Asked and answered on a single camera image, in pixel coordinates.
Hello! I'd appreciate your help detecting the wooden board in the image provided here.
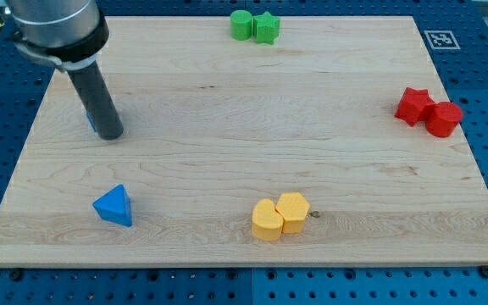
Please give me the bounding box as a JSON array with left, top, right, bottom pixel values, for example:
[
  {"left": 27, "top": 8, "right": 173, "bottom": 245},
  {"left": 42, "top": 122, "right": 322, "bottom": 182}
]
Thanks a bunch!
[{"left": 0, "top": 16, "right": 488, "bottom": 269}]

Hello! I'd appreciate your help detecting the yellow hexagon block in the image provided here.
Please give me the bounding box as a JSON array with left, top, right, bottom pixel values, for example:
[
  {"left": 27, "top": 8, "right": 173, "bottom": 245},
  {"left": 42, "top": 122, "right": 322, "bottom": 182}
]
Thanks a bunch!
[{"left": 275, "top": 192, "right": 310, "bottom": 234}]

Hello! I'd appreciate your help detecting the yellow heart block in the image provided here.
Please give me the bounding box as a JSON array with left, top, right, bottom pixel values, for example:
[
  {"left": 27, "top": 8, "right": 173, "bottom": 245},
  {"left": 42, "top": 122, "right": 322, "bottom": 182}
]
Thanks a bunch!
[{"left": 252, "top": 198, "right": 284, "bottom": 241}]

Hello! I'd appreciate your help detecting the green star block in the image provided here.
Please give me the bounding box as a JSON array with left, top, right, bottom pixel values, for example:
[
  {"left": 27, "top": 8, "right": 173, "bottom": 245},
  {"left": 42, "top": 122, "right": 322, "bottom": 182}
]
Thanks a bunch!
[{"left": 252, "top": 11, "right": 280, "bottom": 45}]

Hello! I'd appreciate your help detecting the green cylinder block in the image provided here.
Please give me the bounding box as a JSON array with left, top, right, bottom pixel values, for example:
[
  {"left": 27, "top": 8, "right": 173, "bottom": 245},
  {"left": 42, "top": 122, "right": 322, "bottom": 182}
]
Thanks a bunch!
[{"left": 230, "top": 10, "right": 252, "bottom": 41}]

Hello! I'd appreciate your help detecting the blue triangle block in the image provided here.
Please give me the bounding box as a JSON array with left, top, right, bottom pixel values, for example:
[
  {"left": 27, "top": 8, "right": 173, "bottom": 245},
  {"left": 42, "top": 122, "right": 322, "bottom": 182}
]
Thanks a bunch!
[{"left": 92, "top": 184, "right": 132, "bottom": 227}]

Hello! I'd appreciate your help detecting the blue block behind rod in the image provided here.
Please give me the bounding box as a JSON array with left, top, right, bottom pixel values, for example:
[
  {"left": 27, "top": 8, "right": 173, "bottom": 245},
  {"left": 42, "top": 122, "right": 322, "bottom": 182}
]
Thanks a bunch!
[{"left": 86, "top": 112, "right": 97, "bottom": 133}]

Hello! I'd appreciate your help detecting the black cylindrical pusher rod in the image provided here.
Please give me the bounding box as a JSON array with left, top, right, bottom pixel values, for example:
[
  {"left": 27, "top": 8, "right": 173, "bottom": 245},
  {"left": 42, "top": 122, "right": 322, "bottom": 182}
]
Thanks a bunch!
[{"left": 68, "top": 61, "right": 124, "bottom": 140}]

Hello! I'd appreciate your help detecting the red star block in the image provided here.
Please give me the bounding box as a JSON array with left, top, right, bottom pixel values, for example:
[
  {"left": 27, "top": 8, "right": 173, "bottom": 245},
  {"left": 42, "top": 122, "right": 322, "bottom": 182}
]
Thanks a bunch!
[{"left": 395, "top": 87, "right": 435, "bottom": 126}]

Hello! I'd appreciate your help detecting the red cylinder block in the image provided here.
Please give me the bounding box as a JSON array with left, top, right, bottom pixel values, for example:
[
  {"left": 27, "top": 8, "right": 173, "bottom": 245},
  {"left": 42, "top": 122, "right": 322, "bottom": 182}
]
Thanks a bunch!
[{"left": 425, "top": 102, "right": 463, "bottom": 137}]

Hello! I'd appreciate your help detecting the white fiducial marker tag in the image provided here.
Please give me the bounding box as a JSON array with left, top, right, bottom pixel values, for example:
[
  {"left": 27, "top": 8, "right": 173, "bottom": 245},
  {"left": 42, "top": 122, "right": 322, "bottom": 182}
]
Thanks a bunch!
[{"left": 424, "top": 30, "right": 460, "bottom": 50}]

